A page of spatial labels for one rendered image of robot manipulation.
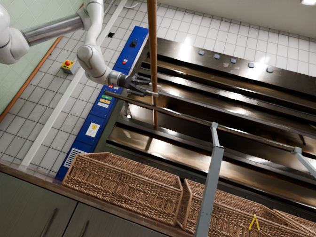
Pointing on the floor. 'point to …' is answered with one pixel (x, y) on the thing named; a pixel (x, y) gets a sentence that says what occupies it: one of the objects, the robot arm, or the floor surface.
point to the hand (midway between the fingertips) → (154, 90)
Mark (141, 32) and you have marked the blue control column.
